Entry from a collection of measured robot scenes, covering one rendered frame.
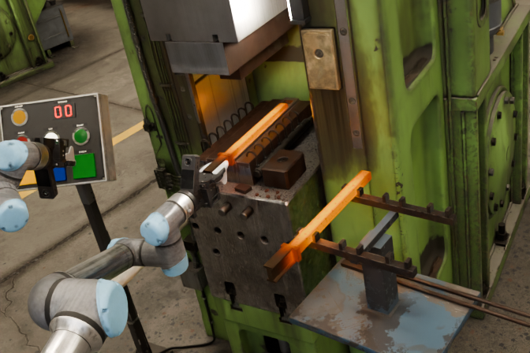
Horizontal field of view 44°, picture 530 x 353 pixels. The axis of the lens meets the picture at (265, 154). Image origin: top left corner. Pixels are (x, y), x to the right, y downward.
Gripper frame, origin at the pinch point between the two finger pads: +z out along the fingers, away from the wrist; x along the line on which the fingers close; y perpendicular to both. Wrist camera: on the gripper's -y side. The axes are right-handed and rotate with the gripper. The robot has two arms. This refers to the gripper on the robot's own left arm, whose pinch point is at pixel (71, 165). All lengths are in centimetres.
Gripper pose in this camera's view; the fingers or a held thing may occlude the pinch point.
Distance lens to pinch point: 203.3
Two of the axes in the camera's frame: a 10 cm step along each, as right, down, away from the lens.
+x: -9.9, 0.1, 1.7
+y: -0.1, -10.0, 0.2
